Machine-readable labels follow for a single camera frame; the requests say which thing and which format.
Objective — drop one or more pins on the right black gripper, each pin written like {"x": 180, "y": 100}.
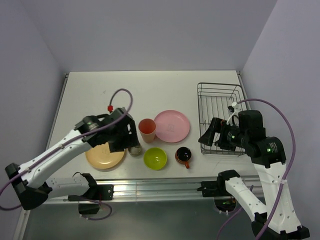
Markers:
{"x": 217, "y": 124}

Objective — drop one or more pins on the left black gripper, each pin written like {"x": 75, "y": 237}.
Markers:
{"x": 130, "y": 139}

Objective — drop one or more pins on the salmon plastic cup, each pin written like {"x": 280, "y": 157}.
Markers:
{"x": 147, "y": 128}

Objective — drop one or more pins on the lime green bowl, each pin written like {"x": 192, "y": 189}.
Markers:
{"x": 155, "y": 158}

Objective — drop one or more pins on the orange black mug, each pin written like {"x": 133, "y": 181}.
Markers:
{"x": 183, "y": 156}

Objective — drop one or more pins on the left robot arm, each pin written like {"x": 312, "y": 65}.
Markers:
{"x": 33, "y": 182}

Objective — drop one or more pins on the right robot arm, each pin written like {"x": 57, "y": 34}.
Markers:
{"x": 275, "y": 219}

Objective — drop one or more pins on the small grey speckled dish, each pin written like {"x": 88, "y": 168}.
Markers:
{"x": 135, "y": 150}

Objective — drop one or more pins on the orange plastic plate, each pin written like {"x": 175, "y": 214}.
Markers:
{"x": 100, "y": 157}

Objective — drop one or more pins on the pink plastic plate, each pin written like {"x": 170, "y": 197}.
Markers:
{"x": 172, "y": 126}

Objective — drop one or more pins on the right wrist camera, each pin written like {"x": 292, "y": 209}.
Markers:
{"x": 234, "y": 110}

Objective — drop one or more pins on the black wire dish rack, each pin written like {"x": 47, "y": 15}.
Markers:
{"x": 213, "y": 101}

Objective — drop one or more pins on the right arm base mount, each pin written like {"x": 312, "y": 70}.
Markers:
{"x": 213, "y": 189}

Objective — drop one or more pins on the aluminium table rail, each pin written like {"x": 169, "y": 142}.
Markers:
{"x": 156, "y": 190}

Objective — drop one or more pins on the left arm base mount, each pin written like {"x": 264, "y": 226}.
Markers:
{"x": 94, "y": 200}

